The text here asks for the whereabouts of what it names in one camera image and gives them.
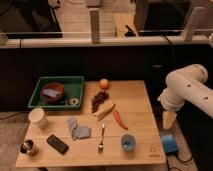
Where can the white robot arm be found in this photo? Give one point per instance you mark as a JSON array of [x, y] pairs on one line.
[[185, 84]]

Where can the wooden table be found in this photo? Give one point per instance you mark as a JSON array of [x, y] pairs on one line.
[[131, 101]]

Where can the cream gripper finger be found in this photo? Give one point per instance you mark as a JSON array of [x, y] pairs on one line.
[[168, 119]]

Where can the red chili pepper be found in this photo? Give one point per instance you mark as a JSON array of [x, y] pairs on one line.
[[119, 120]]

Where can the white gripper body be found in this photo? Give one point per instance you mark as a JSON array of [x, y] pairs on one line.
[[170, 101]]

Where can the orange apple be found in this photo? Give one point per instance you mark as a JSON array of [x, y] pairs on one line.
[[104, 84]]

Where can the blue device on floor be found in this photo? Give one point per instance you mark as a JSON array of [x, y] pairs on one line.
[[169, 144]]

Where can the blue folded cloth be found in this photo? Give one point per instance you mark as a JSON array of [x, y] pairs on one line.
[[77, 131]]

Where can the tape roll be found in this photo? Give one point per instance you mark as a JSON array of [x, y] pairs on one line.
[[73, 101]]

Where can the purple grapes bunch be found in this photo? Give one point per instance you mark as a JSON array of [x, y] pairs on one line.
[[98, 99]]

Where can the white paper cup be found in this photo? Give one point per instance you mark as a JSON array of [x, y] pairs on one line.
[[37, 116]]

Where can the silver metal mug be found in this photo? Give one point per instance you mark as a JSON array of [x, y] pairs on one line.
[[28, 147]]

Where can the blue small cup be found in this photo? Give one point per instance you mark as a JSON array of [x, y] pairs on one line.
[[128, 142]]

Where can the red bowl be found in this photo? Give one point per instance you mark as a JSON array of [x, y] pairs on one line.
[[52, 92]]

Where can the green plastic tray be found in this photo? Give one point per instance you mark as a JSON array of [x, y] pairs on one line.
[[73, 88]]

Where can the silver fork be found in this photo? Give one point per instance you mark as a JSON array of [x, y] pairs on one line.
[[101, 145]]

